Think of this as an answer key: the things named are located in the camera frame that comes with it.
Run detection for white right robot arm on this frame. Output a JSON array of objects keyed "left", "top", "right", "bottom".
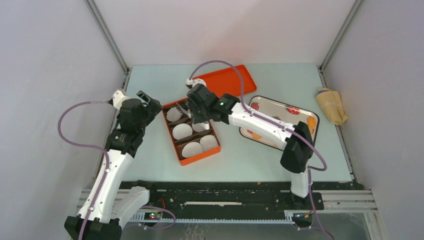
[{"left": 186, "top": 84, "right": 314, "bottom": 209}]

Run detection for orange cookie box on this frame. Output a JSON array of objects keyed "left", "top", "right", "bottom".
[{"left": 162, "top": 99, "right": 221, "bottom": 166}]

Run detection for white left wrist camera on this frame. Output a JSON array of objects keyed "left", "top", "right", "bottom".
[{"left": 111, "top": 89, "right": 130, "bottom": 110}]

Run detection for yellow cloth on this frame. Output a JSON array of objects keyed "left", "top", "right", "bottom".
[{"left": 315, "top": 88, "right": 348, "bottom": 126}]

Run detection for strawberry pattern tray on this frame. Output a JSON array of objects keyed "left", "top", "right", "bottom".
[{"left": 239, "top": 95, "right": 320, "bottom": 149}]

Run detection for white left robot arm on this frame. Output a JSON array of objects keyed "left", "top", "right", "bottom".
[{"left": 57, "top": 89, "right": 163, "bottom": 240}]

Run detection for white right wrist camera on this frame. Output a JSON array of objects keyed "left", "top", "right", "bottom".
[{"left": 185, "top": 78, "right": 206, "bottom": 89}]

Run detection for orange box lid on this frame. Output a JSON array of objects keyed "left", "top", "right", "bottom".
[{"left": 194, "top": 65, "right": 257, "bottom": 97}]

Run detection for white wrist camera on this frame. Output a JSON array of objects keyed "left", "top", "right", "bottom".
[
  {"left": 111, "top": 89, "right": 130, "bottom": 110},
  {"left": 185, "top": 78, "right": 206, "bottom": 89}
]

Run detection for white paper cup liner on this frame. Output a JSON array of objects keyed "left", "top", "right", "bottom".
[
  {"left": 199, "top": 135, "right": 219, "bottom": 152},
  {"left": 166, "top": 107, "right": 183, "bottom": 123},
  {"left": 191, "top": 123, "right": 207, "bottom": 133},
  {"left": 181, "top": 142, "right": 204, "bottom": 158},
  {"left": 172, "top": 123, "right": 193, "bottom": 140}
]

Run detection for clear plastic tongs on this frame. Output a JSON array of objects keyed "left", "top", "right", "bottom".
[{"left": 176, "top": 102, "right": 211, "bottom": 130}]

